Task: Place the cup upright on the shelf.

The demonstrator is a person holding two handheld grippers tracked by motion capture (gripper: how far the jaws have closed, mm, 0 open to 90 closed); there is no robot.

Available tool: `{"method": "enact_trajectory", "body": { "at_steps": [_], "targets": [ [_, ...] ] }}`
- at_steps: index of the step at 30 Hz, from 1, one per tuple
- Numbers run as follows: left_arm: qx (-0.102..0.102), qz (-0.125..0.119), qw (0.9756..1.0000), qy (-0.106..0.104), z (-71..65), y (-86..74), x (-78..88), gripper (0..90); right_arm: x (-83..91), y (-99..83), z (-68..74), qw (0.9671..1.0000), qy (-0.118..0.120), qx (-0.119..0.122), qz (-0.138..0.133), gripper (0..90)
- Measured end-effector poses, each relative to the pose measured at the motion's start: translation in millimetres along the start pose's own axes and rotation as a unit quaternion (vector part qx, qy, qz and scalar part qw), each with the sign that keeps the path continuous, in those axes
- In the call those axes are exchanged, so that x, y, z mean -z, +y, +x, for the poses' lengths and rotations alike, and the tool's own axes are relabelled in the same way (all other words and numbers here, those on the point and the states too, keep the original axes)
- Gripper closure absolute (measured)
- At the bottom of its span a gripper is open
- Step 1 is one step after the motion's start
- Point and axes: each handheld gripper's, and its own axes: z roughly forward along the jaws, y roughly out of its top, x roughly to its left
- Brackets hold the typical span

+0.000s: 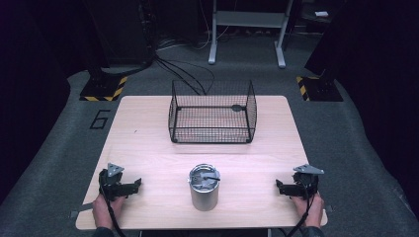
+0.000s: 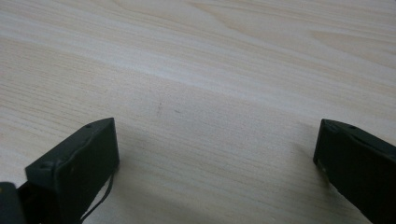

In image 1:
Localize grey tape strip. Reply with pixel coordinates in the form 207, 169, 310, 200
69, 201, 95, 219

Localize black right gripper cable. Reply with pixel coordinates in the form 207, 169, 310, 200
286, 192, 314, 237

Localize dark curtain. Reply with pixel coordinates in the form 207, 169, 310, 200
304, 0, 419, 220
0, 0, 97, 205

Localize silver metal tumbler with lid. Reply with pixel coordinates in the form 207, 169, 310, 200
188, 163, 222, 212

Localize black floor cables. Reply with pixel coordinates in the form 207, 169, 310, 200
153, 53, 215, 97

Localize white metal stand frame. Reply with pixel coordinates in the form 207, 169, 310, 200
208, 0, 294, 69

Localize person's left hand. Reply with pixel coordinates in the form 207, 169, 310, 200
91, 193, 126, 229

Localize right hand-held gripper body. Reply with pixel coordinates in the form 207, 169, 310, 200
291, 163, 325, 200

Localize black wire mesh basket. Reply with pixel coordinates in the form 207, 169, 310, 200
168, 79, 259, 145

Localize dark cabinet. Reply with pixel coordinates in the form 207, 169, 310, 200
81, 0, 156, 77

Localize person's right hand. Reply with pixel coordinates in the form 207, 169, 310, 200
291, 193, 325, 229

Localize white hanging cables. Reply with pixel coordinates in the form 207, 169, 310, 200
196, 0, 233, 51

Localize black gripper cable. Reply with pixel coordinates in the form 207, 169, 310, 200
99, 186, 128, 237
286, 192, 314, 237

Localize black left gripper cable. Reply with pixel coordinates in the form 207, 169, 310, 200
99, 186, 128, 237

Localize black stand base hazard stripes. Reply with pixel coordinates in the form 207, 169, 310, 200
79, 74, 129, 103
294, 75, 344, 103

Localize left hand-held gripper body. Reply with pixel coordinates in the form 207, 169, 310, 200
98, 162, 133, 202

